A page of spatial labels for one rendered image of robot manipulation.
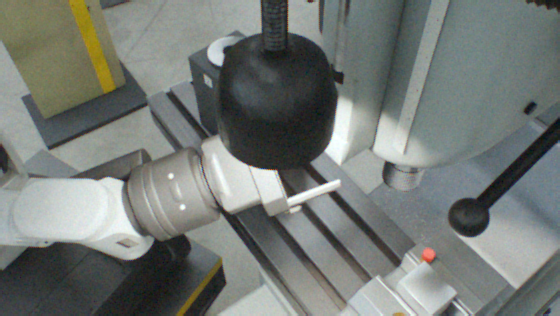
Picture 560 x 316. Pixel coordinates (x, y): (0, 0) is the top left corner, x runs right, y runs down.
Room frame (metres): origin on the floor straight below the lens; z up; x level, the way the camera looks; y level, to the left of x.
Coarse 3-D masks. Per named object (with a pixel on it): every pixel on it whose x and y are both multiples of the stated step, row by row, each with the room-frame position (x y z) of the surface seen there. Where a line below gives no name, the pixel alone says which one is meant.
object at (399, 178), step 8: (384, 168) 0.34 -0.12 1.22; (392, 168) 0.33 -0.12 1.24; (400, 168) 0.33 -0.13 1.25; (408, 168) 0.32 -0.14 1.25; (416, 168) 0.32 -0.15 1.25; (424, 168) 0.33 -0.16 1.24; (384, 176) 0.34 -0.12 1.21; (392, 176) 0.33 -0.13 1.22; (400, 176) 0.32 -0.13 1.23; (408, 176) 0.32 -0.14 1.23; (416, 176) 0.32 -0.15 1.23; (392, 184) 0.33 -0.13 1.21; (400, 184) 0.32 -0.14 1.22; (408, 184) 0.32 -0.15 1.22; (416, 184) 0.33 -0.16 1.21
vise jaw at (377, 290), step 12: (360, 288) 0.28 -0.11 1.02; (372, 288) 0.28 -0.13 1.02; (384, 288) 0.28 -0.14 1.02; (360, 300) 0.27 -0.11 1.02; (372, 300) 0.26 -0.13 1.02; (384, 300) 0.26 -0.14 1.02; (396, 300) 0.26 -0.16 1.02; (360, 312) 0.25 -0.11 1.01; (372, 312) 0.25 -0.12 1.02; (384, 312) 0.25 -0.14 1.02; (396, 312) 0.25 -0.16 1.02; (408, 312) 0.25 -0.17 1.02
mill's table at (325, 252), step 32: (160, 96) 0.79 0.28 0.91; (192, 96) 0.79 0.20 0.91; (160, 128) 0.74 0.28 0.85; (192, 128) 0.69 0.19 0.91; (320, 160) 0.60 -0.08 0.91; (288, 192) 0.54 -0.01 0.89; (352, 192) 0.52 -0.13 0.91; (256, 224) 0.45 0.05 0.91; (288, 224) 0.45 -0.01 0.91; (320, 224) 0.47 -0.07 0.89; (352, 224) 0.45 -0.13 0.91; (384, 224) 0.45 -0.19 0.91; (256, 256) 0.42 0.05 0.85; (288, 256) 0.39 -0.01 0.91; (320, 256) 0.39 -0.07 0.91; (352, 256) 0.39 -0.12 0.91; (384, 256) 0.39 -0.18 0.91; (288, 288) 0.34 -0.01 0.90; (320, 288) 0.33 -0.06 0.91; (352, 288) 0.33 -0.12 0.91
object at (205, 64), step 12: (228, 36) 0.76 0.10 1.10; (240, 36) 0.76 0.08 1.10; (204, 48) 0.72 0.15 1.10; (216, 48) 0.70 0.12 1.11; (228, 48) 0.71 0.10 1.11; (192, 60) 0.69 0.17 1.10; (204, 60) 0.69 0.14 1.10; (216, 60) 0.67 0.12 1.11; (192, 72) 0.69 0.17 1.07; (204, 72) 0.66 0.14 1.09; (216, 72) 0.65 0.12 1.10; (204, 84) 0.67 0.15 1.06; (204, 96) 0.67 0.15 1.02; (204, 108) 0.68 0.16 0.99; (204, 120) 0.68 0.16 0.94; (216, 120) 0.65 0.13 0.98; (216, 132) 0.65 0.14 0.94
